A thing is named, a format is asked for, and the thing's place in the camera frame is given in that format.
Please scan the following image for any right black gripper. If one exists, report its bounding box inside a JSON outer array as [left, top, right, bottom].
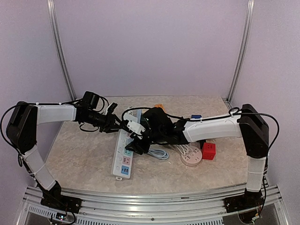
[[124, 124, 165, 155]]

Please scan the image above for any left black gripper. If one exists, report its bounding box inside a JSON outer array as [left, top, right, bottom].
[[83, 109, 125, 133]]

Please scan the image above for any white power strip blue USB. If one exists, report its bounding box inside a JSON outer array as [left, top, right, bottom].
[[111, 130, 133, 180]]

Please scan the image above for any white cable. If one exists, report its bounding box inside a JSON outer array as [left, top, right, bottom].
[[175, 143, 196, 157]]

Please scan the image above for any white round socket base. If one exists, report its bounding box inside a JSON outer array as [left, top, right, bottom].
[[180, 146, 203, 167]]

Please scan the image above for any red cube socket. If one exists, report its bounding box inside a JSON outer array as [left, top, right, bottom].
[[202, 142, 216, 160]]

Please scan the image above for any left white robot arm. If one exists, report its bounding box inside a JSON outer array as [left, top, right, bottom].
[[0, 91, 125, 209]]

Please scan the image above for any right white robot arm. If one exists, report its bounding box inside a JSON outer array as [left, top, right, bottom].
[[122, 104, 274, 208]]

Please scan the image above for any orange power strip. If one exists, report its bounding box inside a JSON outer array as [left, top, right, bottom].
[[155, 104, 165, 110]]

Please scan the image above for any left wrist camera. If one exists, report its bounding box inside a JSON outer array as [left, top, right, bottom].
[[104, 103, 118, 116]]

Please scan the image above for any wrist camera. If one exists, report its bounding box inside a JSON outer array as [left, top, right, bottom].
[[123, 110, 146, 139], [104, 103, 118, 116]]

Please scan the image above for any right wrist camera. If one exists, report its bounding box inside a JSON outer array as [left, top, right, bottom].
[[123, 110, 146, 139]]

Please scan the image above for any front aluminium rail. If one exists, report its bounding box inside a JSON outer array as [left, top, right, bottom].
[[15, 185, 291, 225]]

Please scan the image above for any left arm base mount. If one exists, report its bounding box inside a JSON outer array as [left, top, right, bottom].
[[40, 195, 82, 213]]

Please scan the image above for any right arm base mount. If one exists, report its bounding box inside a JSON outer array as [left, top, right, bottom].
[[224, 195, 264, 213]]

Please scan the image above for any left aluminium frame post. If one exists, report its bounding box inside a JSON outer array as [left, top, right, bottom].
[[47, 0, 76, 100]]

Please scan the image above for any aluminium frame post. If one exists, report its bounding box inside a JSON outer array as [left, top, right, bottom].
[[226, 0, 255, 105], [47, 0, 76, 100]]

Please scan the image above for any right aluminium frame post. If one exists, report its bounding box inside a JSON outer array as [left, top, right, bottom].
[[226, 0, 255, 105]]

